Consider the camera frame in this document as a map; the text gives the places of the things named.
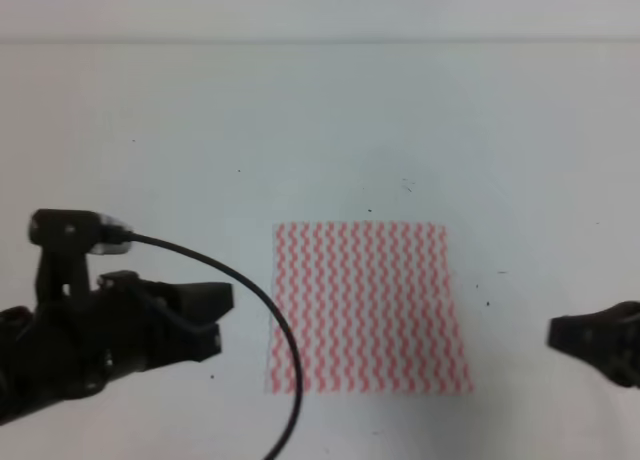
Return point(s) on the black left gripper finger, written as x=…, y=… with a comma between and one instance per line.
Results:
x=204, y=304
x=200, y=342

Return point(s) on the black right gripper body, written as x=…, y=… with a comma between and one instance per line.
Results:
x=625, y=345

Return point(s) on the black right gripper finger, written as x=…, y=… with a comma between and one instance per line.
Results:
x=591, y=338

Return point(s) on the pink white wavy striped towel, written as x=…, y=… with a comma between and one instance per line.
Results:
x=371, y=307

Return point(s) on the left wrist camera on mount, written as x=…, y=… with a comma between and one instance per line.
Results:
x=66, y=238

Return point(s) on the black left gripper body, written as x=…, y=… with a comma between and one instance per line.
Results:
x=71, y=350

